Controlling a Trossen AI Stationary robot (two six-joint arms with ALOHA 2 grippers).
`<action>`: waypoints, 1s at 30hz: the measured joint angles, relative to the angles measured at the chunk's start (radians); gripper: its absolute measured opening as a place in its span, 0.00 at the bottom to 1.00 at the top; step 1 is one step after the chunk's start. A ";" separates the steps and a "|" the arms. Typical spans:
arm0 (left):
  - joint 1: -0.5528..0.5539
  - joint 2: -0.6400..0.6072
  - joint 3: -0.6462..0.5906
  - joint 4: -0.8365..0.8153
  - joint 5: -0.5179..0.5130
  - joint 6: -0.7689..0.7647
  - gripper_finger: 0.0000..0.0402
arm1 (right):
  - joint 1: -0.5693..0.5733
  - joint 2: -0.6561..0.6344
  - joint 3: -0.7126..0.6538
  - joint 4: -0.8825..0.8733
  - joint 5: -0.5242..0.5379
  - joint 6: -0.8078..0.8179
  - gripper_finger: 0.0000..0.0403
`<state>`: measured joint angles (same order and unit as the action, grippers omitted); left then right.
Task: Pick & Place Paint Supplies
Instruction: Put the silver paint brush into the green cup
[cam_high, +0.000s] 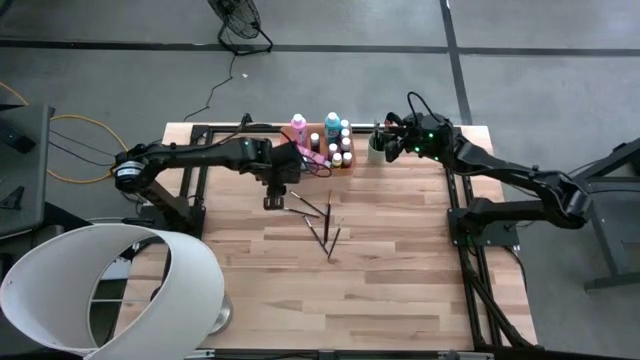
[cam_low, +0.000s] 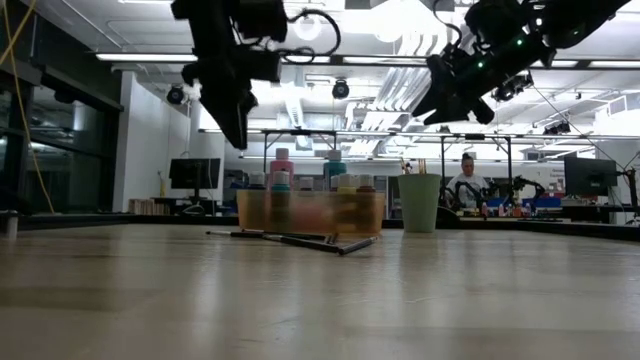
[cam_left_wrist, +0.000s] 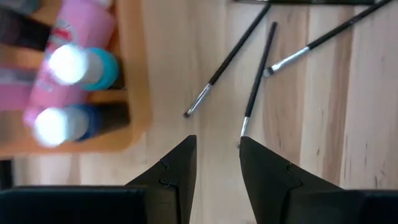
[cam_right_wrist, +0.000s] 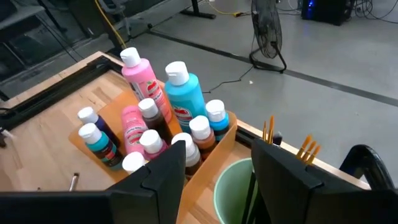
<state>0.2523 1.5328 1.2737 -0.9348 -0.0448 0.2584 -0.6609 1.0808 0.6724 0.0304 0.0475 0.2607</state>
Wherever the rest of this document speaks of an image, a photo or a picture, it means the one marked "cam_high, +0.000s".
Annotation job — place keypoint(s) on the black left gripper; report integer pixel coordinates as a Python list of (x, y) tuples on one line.
[(280, 165)]

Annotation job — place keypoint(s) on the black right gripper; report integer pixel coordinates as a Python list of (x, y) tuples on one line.
[(425, 135)]

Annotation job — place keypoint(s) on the small black paintbrush gold ferrule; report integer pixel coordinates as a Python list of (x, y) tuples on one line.
[(375, 140)]

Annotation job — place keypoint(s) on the small dark brown paint bottle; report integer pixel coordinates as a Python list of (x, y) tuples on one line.
[(314, 142)]

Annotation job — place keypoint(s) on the small pink paint bottle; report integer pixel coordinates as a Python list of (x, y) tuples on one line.
[(298, 127)]

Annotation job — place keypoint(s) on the small magenta paint bottle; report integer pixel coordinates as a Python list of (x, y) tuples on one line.
[(347, 159)]

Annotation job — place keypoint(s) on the small white-capped paint bottle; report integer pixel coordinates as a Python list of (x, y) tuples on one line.
[(345, 133)]

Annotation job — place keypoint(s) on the black paintbrush silver ferrule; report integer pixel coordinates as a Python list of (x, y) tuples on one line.
[(300, 212)]

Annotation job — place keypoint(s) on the small yellow paint bottle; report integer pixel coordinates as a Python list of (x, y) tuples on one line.
[(336, 160)]

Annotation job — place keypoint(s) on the large teal paint bottle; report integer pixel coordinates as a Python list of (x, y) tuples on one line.
[(332, 125)]

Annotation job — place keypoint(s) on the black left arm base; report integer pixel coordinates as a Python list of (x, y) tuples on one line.
[(195, 227)]

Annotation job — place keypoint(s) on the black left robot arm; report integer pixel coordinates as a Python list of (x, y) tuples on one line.
[(200, 152)]

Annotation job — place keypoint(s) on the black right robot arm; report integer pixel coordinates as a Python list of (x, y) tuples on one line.
[(500, 167)]

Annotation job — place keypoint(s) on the long thin black paintbrush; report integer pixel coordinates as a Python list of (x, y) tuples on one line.
[(381, 145)]

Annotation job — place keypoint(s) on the black table clamp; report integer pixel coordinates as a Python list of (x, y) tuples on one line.
[(391, 119), (246, 120)]

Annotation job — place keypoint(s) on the green plastic cup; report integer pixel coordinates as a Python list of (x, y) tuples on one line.
[(372, 156)]

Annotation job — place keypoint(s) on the orange translucent tray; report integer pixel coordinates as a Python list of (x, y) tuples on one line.
[(345, 171)]

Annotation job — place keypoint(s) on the black paintbrush wide orange bristles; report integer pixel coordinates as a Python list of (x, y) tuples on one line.
[(327, 220)]

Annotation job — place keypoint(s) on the black floor fan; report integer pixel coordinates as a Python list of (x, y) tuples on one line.
[(235, 20)]

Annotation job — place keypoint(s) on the chrome round lamp base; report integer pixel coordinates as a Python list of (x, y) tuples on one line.
[(224, 312)]

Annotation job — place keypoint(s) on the grey metal stand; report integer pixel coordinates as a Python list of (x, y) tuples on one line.
[(615, 240)]

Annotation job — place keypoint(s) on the white lampshade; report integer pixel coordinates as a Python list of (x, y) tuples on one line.
[(30, 300)]

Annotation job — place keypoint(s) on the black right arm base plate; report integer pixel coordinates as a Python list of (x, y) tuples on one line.
[(500, 239)]

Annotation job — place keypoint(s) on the black aluminium table frame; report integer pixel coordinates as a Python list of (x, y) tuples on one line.
[(470, 300)]

